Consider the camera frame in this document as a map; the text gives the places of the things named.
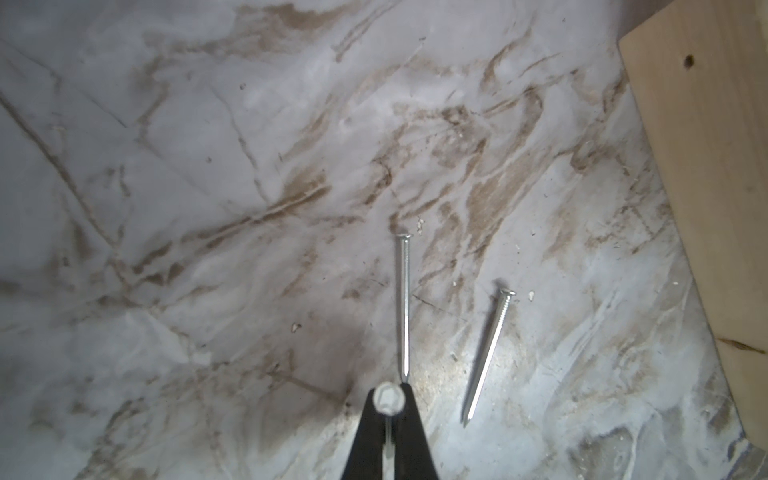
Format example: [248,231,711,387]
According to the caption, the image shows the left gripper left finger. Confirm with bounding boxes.
[341,395,385,480]

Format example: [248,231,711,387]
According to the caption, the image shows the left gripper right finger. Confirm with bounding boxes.
[393,383,439,480]

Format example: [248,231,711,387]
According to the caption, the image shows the steel nail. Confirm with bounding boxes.
[397,233,412,383]
[373,381,406,460]
[461,288,516,427]

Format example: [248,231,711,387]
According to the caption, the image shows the wooden block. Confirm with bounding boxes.
[619,1,767,448]

